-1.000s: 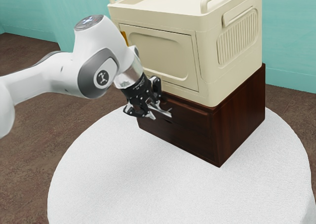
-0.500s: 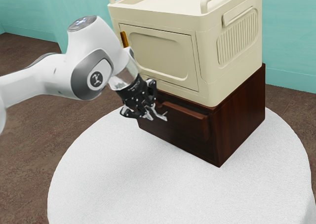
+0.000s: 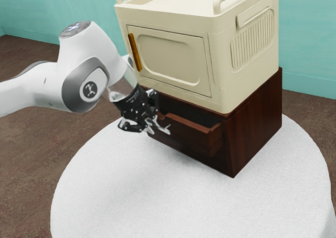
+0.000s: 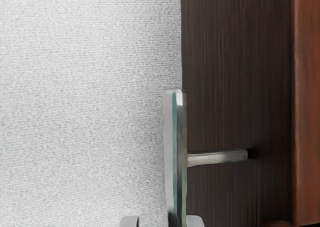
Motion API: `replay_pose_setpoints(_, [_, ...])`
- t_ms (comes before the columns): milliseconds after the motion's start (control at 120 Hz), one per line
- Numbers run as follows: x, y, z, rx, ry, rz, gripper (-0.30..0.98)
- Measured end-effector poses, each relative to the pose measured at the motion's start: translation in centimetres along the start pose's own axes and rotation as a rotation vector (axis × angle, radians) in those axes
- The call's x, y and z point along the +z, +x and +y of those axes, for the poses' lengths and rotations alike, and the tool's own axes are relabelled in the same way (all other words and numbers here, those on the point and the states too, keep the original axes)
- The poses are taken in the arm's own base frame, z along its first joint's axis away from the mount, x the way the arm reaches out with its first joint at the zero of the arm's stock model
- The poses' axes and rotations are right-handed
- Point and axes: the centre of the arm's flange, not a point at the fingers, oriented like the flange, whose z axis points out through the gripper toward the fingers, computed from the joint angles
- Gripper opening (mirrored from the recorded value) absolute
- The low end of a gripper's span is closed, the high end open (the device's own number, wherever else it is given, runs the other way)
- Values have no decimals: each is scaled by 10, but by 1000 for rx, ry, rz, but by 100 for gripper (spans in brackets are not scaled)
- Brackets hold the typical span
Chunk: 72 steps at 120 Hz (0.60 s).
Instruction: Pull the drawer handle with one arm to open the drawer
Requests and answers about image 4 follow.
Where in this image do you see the dark wood cabinet, silver handle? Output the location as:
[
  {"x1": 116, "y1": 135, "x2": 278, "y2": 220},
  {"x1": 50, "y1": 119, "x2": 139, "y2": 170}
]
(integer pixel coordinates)
[{"x1": 161, "y1": 0, "x2": 320, "y2": 227}]

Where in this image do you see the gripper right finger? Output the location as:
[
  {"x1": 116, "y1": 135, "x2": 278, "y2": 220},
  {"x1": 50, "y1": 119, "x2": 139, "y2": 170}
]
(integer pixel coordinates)
[{"x1": 185, "y1": 214, "x2": 205, "y2": 227}]

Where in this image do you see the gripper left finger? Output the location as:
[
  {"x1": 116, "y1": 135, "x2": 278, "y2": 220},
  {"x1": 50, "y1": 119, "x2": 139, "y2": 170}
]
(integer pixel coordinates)
[{"x1": 118, "y1": 215, "x2": 140, "y2": 227}]

